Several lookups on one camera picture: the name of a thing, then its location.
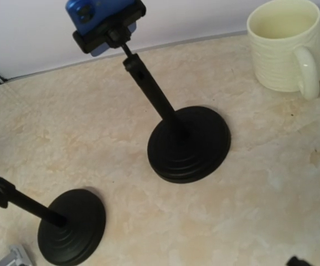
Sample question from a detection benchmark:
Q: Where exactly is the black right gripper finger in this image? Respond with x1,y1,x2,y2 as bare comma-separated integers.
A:
286,257,311,266

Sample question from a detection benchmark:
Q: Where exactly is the black stand holding blue phone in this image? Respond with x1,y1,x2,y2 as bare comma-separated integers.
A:
72,0,232,184

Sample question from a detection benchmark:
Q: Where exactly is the black telescopic phone stand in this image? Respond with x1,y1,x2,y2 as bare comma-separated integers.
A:
0,177,106,265

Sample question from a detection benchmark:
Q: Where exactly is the grey white folding phone stand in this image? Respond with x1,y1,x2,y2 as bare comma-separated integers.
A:
0,244,33,266

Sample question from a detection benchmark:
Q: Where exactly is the cream ceramic mug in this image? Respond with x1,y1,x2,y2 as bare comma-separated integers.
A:
246,1,320,100

